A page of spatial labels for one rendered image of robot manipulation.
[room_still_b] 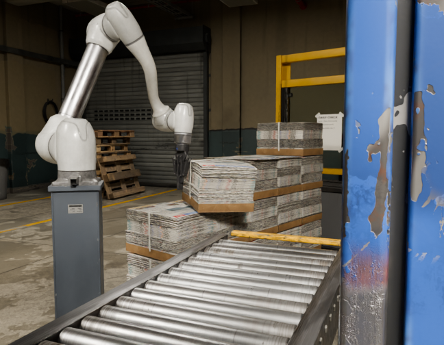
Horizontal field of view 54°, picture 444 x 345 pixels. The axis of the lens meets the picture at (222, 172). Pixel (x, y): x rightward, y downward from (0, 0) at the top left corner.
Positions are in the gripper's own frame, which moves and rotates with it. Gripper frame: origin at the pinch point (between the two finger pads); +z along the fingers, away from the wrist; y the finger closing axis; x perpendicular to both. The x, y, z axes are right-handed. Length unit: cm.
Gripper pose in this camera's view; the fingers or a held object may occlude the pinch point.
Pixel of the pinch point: (179, 183)
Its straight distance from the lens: 229.0
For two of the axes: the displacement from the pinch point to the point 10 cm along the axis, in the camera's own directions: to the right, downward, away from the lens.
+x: -6.5, -0.1, -7.6
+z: -0.6, 10.0, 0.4
